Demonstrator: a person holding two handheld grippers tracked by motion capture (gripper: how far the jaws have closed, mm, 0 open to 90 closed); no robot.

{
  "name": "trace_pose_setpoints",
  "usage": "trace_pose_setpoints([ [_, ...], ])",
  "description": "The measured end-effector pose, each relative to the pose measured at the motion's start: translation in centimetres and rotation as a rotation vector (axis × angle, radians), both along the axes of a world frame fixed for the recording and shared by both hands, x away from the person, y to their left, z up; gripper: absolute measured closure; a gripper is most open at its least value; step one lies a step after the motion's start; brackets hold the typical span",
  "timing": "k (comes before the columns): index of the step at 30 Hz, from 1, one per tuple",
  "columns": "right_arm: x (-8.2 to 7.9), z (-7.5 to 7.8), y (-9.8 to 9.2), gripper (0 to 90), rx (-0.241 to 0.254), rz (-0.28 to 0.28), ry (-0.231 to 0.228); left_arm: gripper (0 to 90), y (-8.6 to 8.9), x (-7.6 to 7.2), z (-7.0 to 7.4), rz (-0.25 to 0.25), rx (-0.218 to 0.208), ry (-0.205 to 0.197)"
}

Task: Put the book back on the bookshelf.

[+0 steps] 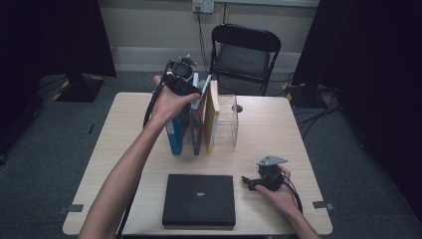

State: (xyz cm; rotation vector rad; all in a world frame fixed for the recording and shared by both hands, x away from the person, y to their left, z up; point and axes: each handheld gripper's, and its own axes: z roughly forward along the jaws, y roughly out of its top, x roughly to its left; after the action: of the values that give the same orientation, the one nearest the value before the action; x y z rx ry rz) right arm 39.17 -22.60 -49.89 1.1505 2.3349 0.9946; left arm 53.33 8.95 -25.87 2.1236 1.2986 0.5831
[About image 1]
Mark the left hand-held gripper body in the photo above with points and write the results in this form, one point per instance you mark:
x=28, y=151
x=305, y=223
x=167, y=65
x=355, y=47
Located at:
x=182, y=84

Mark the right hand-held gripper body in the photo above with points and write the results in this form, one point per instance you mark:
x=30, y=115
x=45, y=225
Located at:
x=270, y=179

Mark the yellow book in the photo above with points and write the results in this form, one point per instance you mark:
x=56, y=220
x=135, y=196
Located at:
x=210, y=126

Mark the red book with dragon cover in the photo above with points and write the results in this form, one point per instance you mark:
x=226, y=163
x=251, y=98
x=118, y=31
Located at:
x=197, y=132

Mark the blue book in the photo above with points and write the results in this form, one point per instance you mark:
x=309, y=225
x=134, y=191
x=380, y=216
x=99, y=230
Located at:
x=174, y=139

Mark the black book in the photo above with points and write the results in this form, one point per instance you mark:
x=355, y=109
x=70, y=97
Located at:
x=199, y=199

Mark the clear acrylic book rack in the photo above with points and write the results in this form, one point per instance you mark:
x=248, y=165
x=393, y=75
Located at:
x=229, y=126

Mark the person's right hand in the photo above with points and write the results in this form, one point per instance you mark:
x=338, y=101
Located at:
x=283, y=199

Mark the person's left hand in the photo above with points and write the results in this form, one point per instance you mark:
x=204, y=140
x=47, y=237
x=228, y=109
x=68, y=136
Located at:
x=169, y=106

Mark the grey tape strip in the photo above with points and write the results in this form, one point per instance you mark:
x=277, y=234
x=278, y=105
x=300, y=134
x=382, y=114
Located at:
x=322, y=205
x=74, y=208

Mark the round black table grommet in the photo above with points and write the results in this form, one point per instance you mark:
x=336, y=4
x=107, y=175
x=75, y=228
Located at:
x=239, y=108

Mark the black folding chair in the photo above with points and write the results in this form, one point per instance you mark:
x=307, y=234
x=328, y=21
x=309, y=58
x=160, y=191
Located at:
x=244, y=59

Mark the yellow black floor base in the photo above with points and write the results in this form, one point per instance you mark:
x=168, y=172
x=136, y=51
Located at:
x=293, y=93

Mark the black stand base yellow tape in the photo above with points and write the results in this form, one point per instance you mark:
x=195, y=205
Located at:
x=79, y=88

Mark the black curtain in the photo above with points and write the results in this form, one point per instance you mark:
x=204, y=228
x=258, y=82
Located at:
x=375, y=83
x=49, y=36

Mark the white wall socket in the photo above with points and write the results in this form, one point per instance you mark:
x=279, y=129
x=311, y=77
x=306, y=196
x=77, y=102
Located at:
x=203, y=6

